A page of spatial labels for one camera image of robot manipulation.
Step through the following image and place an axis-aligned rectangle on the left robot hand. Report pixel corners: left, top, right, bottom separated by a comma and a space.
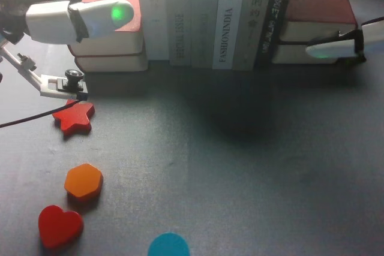
0, 0, 160, 46

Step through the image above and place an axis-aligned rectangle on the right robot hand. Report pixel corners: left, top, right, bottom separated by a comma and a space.
259, 0, 384, 62

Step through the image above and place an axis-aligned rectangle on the white Fashion India book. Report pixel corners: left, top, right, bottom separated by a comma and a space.
212, 0, 249, 71

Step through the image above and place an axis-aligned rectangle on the red book with gold emblem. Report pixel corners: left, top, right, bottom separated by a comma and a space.
67, 0, 145, 58

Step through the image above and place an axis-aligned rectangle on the red wooden star block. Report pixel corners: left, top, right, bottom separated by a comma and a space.
52, 101, 95, 137

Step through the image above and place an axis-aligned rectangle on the white Special Issue book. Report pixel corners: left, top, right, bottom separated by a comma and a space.
169, 0, 193, 67

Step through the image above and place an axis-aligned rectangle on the orange wooden hexagon block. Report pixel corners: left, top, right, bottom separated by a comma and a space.
64, 162, 104, 201

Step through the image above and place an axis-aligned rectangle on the grey table cloth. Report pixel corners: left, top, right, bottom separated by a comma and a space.
0, 41, 384, 256

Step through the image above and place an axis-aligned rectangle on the red wooden heart block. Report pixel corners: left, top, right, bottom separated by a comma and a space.
38, 204, 84, 249

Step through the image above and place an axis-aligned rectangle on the blue wooden round block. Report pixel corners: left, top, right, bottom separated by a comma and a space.
148, 231, 191, 256

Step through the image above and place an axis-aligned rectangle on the black camera cable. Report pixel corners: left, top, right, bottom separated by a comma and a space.
0, 99, 80, 128

